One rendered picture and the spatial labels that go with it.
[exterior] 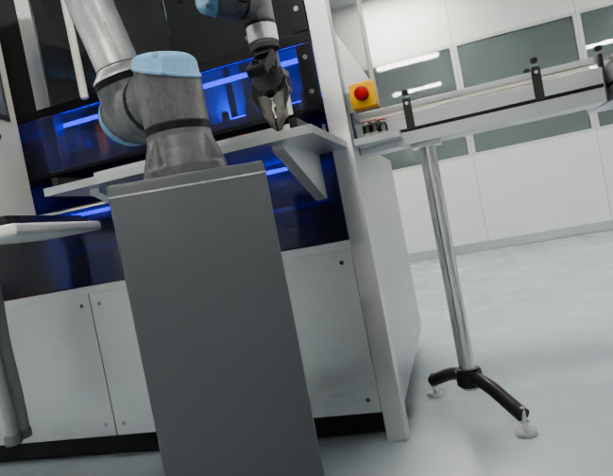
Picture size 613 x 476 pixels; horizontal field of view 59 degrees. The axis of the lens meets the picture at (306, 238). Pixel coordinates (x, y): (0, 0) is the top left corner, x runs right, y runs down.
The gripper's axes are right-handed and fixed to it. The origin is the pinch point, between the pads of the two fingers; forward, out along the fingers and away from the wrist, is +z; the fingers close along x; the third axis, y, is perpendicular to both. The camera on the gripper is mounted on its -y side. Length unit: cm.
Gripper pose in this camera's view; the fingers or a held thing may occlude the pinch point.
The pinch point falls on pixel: (277, 126)
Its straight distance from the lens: 131.5
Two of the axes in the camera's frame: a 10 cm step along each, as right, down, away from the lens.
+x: -9.5, 1.8, 2.7
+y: 2.6, -0.7, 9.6
